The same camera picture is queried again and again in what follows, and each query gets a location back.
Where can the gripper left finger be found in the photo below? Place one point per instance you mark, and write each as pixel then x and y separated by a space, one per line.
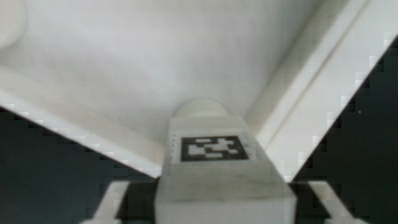
pixel 105 214

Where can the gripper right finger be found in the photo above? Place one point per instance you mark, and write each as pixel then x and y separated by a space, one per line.
pixel 341 216

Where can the white table leg angled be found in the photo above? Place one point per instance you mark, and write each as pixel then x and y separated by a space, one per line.
pixel 221 187

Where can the white square table top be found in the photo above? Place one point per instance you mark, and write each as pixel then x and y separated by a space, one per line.
pixel 107 60

